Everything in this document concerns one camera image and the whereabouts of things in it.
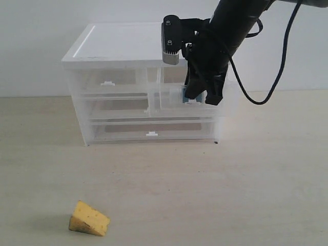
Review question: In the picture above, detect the clear bottom drawer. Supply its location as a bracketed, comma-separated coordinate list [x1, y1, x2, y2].
[92, 120, 219, 142]

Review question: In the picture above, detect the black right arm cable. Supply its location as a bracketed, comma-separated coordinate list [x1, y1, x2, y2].
[228, 0, 302, 105]

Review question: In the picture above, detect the yellow cheese wedge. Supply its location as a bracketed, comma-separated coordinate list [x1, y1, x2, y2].
[68, 200, 110, 237]

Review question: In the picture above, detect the clear drawer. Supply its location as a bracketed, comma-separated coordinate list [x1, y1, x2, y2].
[74, 69, 147, 95]
[147, 67, 240, 117]
[85, 92, 219, 121]
[92, 120, 219, 142]

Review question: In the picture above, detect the white plastic drawer cabinet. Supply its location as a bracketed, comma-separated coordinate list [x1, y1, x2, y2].
[61, 23, 225, 146]

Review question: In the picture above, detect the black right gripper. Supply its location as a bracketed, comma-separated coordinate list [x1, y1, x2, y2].
[180, 18, 229, 105]

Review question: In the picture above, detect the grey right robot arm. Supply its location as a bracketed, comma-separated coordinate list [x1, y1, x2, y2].
[184, 1, 327, 106]

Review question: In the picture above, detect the white pill bottle teal label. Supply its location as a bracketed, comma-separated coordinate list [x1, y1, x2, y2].
[169, 86, 204, 104]

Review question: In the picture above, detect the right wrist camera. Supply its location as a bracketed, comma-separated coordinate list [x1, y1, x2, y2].
[161, 15, 182, 65]

